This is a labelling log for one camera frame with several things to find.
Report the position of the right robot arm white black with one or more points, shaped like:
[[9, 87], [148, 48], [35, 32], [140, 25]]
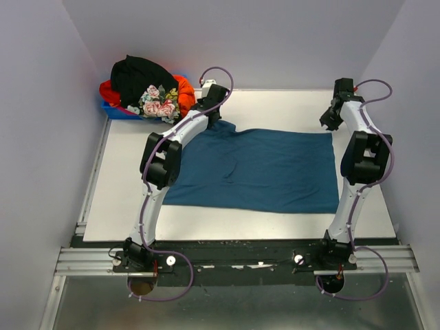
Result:
[[365, 164]]

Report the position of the black floral t shirt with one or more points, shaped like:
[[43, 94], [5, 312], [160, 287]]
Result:
[[146, 89]]

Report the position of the teal blue t shirt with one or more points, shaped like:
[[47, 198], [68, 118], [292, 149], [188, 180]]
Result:
[[257, 169]]

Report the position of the blue plastic bin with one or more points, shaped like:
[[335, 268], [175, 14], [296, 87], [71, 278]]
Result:
[[113, 110]]

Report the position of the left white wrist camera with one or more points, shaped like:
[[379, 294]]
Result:
[[205, 87]]

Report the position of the aluminium extrusion rail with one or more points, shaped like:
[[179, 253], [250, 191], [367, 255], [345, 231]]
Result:
[[97, 262]]

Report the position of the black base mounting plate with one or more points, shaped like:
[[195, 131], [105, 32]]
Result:
[[242, 263]]

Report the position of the orange t shirt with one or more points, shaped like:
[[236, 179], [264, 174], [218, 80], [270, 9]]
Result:
[[185, 94]]

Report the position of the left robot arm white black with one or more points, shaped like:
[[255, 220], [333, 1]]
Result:
[[160, 167]]

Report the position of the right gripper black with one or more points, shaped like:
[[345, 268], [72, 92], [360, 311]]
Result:
[[325, 119]]

